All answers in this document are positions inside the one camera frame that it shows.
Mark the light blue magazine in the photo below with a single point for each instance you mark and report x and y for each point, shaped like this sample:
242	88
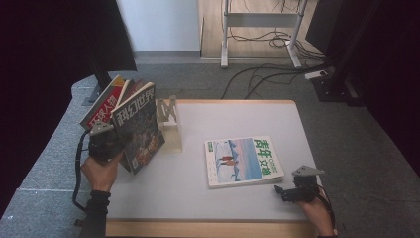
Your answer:
242	160

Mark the white metal stand frame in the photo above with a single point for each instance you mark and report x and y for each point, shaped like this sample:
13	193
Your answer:
261	20

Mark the person's left hand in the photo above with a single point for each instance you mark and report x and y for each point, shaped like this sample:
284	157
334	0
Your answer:
99	175

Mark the person's right hand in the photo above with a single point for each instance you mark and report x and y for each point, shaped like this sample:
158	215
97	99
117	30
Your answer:
318	213

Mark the beige metal bookend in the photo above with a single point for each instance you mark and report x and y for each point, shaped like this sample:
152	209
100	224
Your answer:
170	132

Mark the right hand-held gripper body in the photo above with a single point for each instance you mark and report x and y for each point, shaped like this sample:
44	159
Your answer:
303	188

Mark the red magazine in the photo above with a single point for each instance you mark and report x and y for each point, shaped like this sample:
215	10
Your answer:
104	104

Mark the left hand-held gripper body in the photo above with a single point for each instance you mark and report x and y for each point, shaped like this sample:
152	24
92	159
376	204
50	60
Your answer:
105	143

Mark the black stand with base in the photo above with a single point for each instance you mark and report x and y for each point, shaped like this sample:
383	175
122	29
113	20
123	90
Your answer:
333	91

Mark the white power strip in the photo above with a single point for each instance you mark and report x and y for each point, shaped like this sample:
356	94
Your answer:
315	75

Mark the dark grey magazine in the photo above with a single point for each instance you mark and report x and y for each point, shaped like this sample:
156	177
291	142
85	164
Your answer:
140	132

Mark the black curtain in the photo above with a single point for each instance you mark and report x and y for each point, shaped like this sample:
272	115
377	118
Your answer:
396	66
49	49

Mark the red-brown magazine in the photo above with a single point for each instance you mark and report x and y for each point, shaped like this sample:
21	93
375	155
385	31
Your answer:
133	89

